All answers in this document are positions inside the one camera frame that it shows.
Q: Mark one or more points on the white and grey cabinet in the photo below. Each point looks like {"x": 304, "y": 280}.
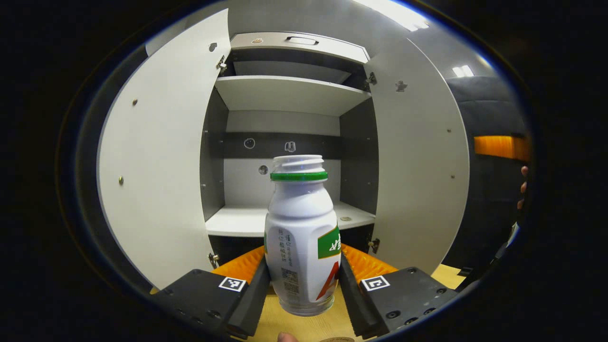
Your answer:
{"x": 247, "y": 221}

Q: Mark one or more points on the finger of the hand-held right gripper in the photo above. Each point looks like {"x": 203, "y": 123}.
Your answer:
{"x": 498, "y": 146}

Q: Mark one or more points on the white plastic bottle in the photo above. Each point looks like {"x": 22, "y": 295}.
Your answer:
{"x": 299, "y": 228}

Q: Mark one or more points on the round wooden coaster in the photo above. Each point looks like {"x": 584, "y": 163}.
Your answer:
{"x": 337, "y": 339}

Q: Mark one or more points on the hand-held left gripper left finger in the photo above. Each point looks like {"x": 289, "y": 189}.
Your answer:
{"x": 251, "y": 304}

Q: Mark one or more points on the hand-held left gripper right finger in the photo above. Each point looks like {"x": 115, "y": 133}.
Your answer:
{"x": 354, "y": 304}

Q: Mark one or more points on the beige cabinet drawer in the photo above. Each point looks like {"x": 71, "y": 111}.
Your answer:
{"x": 304, "y": 47}

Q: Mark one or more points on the small ceiling light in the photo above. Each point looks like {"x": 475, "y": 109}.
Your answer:
{"x": 462, "y": 71}

